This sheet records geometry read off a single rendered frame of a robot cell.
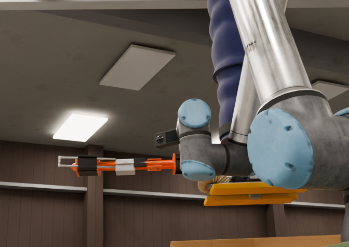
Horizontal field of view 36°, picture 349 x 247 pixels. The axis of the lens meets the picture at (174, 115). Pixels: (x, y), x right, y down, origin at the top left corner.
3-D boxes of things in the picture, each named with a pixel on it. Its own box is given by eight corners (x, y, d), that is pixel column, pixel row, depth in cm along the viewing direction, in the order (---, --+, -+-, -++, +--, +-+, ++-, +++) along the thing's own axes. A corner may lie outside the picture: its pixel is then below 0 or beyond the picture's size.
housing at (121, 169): (135, 175, 200) (135, 163, 202) (135, 170, 194) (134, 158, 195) (116, 176, 200) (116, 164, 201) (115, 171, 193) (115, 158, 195)
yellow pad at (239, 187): (304, 192, 193) (303, 179, 195) (312, 185, 184) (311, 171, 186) (210, 195, 191) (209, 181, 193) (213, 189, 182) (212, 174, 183)
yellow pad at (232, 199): (291, 203, 211) (289, 190, 213) (297, 197, 202) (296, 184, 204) (203, 206, 209) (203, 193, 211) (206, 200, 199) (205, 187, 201)
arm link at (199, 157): (229, 175, 147) (224, 131, 152) (190, 173, 143) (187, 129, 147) (213, 183, 155) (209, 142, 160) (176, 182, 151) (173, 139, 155)
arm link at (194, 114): (179, 129, 147) (177, 95, 151) (177, 143, 159) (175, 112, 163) (214, 128, 148) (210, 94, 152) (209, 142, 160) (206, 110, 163)
